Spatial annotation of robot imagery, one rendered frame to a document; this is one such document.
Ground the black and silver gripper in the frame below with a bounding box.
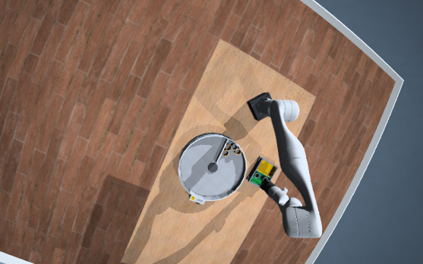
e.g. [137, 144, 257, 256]
[260, 178, 288, 200]

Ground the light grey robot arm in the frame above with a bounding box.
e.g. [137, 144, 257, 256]
[257, 98, 322, 238]

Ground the grey two-compartment sorting bin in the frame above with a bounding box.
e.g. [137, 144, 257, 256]
[246, 156, 278, 187]

